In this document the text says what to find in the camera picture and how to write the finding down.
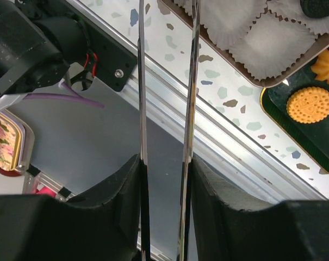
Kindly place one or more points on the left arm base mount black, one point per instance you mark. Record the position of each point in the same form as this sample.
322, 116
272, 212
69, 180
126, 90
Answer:
116, 55

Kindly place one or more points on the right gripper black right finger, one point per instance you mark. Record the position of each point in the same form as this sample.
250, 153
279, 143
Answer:
231, 224

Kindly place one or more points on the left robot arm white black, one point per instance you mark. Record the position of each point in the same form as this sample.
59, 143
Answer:
36, 51

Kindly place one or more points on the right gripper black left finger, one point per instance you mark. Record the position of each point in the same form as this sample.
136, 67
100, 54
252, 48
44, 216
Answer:
99, 224

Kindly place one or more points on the orange round dotted cookie lower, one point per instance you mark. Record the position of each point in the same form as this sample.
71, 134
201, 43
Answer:
309, 105

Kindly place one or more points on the brown cookie tin with liners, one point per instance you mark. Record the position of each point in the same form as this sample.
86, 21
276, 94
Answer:
264, 41

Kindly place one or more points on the orange flower swirl cookie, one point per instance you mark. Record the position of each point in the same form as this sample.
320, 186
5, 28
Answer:
321, 66

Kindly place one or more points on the colourful floral tin below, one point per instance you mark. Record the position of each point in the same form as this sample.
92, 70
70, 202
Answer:
16, 145

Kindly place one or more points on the black sandwich cookie in tin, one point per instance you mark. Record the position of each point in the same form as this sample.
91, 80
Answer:
315, 8

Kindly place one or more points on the aluminium front rail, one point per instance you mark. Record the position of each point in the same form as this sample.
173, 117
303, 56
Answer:
231, 133

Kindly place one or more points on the black green tray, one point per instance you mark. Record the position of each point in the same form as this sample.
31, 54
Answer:
312, 138

